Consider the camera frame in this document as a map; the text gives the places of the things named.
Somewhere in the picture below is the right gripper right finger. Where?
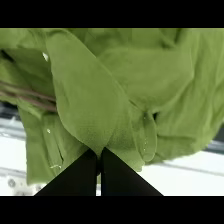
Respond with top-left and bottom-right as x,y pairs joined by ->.
100,146 -> 164,197

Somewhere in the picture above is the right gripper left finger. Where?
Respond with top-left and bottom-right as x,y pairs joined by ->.
34,147 -> 100,197

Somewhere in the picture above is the green long-sleeved shirt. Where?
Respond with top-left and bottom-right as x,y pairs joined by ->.
0,28 -> 224,186

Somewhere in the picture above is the brown clothes hanger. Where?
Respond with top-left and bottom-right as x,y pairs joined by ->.
0,79 -> 58,113

